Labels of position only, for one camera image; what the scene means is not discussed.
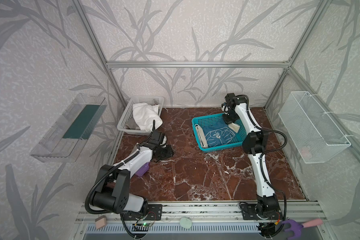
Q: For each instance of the blue beige Doraemon towel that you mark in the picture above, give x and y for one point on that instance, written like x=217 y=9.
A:
x=216 y=135

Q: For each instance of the teal plastic basket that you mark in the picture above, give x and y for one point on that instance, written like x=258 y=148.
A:
x=213 y=119

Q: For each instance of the purple pink fork tool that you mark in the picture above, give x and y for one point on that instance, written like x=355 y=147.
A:
x=296 y=227

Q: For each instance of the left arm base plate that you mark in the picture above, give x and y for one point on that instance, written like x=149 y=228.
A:
x=150 y=212

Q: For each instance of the white wire mesh basket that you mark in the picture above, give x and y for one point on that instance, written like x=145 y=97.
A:
x=313 y=131

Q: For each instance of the aluminium rail frame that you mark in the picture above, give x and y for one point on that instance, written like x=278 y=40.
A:
x=207 y=217

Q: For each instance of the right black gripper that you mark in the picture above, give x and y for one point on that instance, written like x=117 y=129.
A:
x=229 y=117

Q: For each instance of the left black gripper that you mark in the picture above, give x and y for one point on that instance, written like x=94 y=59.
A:
x=165 y=151

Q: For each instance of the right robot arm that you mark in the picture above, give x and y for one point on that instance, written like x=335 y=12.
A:
x=236 y=107

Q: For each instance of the grey plastic basket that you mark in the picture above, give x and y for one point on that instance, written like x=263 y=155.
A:
x=128 y=112

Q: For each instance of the beige sponge block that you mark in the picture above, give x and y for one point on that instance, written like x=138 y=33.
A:
x=100 y=222

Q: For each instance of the white towel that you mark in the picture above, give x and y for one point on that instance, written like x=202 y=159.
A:
x=145 y=115

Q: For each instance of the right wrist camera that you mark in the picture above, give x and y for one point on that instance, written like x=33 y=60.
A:
x=229 y=103

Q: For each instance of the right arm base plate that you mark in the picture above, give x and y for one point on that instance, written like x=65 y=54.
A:
x=253 y=212

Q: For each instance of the pale green round disc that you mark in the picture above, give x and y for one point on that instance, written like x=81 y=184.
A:
x=185 y=223

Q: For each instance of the clear acrylic wall shelf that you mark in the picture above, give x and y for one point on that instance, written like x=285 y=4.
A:
x=66 y=139

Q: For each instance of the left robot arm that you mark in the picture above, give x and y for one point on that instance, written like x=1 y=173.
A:
x=111 y=191

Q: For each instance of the grey folded towel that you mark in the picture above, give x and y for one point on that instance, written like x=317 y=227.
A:
x=132 y=125

